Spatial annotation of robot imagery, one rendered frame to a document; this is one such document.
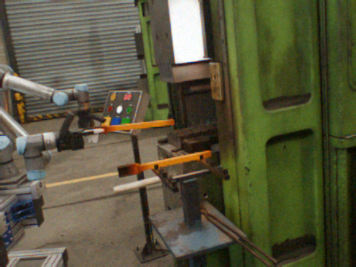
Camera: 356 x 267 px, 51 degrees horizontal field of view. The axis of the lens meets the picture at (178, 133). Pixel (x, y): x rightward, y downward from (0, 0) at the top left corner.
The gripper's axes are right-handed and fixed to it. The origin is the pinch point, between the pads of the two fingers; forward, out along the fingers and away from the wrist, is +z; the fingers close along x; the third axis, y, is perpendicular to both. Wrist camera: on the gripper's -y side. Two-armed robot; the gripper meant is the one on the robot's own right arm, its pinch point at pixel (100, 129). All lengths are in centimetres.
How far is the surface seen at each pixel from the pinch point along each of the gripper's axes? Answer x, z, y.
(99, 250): -100, 5, 114
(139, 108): -59, 35, 2
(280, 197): 25, 78, 42
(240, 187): 22, 57, 33
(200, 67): -11, 56, -22
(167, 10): -8, 39, -50
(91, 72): -812, 130, 13
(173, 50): -6, 40, -32
